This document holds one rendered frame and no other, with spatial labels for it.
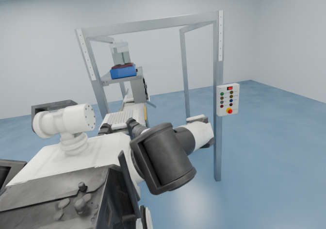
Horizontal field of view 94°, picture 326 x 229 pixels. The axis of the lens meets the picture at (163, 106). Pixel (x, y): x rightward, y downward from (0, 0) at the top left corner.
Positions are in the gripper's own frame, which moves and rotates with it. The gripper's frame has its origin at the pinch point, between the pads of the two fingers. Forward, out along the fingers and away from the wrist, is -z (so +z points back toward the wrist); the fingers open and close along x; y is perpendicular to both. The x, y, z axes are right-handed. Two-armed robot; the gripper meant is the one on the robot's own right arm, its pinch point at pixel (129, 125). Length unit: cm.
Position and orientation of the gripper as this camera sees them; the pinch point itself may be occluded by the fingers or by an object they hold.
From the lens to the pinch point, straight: 97.3
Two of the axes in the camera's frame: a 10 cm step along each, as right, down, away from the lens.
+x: 1.3, 9.1, 4.0
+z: 6.5, 2.3, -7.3
